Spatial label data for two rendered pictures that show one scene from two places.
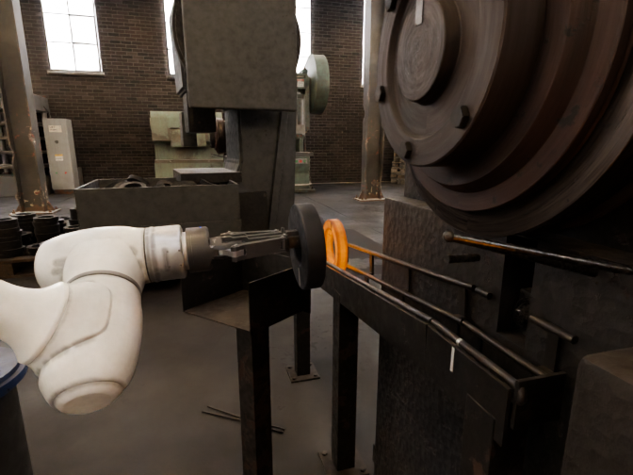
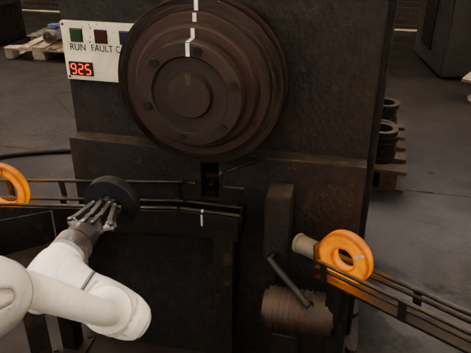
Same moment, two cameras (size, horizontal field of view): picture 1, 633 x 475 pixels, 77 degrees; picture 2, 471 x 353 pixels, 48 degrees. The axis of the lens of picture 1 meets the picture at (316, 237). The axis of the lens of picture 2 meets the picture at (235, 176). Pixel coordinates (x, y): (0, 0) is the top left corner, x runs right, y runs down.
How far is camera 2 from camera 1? 1.14 m
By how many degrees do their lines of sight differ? 59
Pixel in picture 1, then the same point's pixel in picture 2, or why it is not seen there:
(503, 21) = (241, 101)
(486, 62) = (234, 112)
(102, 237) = (61, 260)
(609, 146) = (265, 131)
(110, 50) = not seen: outside the picture
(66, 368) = (144, 313)
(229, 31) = not seen: outside the picture
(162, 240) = (82, 242)
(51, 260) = not seen: hidden behind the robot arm
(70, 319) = (129, 295)
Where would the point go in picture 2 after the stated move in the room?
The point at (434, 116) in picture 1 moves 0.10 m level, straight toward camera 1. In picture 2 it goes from (198, 122) to (223, 133)
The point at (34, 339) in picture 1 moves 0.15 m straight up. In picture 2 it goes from (127, 312) to (120, 255)
